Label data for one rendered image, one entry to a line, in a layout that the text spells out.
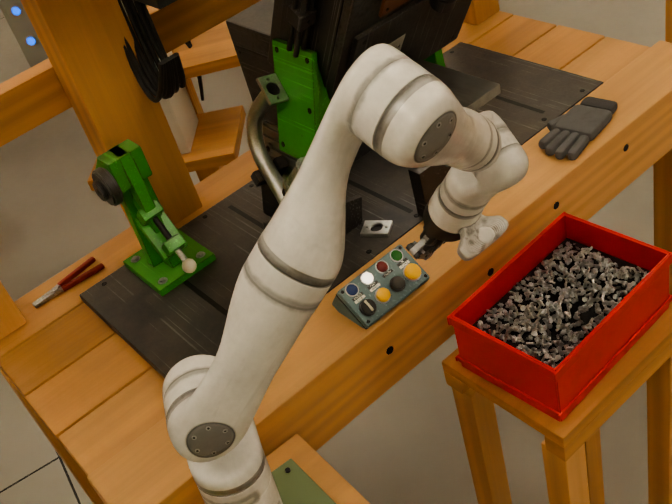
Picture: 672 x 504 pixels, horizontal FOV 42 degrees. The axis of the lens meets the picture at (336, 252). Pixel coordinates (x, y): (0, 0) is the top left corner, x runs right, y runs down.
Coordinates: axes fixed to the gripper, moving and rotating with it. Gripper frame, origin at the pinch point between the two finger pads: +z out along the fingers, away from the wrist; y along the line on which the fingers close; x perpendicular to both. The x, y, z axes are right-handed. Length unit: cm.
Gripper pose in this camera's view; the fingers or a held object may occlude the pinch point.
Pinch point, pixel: (427, 249)
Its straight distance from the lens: 141.8
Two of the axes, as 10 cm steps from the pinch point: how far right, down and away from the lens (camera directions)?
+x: 6.5, 7.3, -2.0
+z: -1.7, 4.0, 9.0
